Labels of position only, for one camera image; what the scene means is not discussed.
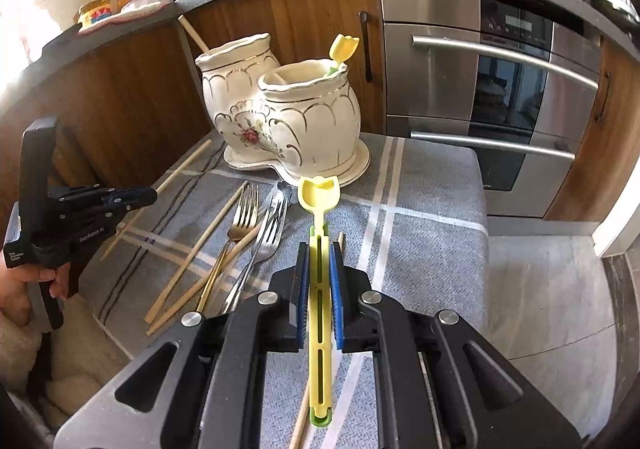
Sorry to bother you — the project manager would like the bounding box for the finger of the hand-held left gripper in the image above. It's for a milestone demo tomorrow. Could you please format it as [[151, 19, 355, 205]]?
[[97, 205, 137, 231], [99, 185, 159, 211]]

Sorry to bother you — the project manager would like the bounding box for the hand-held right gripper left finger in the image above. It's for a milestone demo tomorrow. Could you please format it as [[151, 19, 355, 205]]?
[[52, 241, 309, 449]]

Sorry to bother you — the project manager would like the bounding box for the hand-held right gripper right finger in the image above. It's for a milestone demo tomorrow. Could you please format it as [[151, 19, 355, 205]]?
[[327, 245, 584, 449]]

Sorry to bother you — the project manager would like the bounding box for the yellow tulip plastic utensil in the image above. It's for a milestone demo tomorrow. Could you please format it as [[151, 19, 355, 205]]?
[[297, 175, 342, 428], [324, 33, 361, 79]]

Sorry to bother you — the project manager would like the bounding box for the silver fork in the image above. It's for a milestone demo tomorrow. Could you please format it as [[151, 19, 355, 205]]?
[[265, 180, 294, 240], [221, 214, 288, 315]]

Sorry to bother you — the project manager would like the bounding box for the gold fork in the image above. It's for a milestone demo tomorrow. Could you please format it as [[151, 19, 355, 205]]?
[[195, 182, 260, 315]]

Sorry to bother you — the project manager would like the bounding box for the cream ceramic utensil holder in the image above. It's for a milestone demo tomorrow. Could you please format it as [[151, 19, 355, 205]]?
[[194, 32, 372, 185]]

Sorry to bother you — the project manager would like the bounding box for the person's left hand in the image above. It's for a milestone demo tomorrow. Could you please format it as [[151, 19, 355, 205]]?
[[0, 260, 72, 326]]

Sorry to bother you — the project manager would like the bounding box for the grey striped cloth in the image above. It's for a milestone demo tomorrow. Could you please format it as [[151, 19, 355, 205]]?
[[79, 132, 490, 449]]

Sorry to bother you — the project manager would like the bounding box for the white fleece robe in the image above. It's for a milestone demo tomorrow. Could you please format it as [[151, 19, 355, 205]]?
[[0, 296, 128, 432]]

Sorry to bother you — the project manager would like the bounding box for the yellow lid jar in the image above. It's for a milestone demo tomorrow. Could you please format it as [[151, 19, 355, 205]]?
[[74, 0, 113, 28]]

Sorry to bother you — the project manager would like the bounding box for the white bowl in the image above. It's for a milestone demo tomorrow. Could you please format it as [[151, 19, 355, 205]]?
[[119, 0, 167, 16]]

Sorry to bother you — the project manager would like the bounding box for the stainless steel built-in oven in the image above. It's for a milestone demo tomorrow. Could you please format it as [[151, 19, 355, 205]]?
[[379, 0, 605, 221]]

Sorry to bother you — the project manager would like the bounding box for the black electric griddle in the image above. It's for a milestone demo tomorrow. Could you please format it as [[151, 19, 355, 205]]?
[[582, 0, 640, 27]]

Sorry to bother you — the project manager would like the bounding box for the black cabinet handle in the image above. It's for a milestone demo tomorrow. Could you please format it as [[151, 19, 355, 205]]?
[[359, 10, 375, 83], [594, 70, 613, 124]]

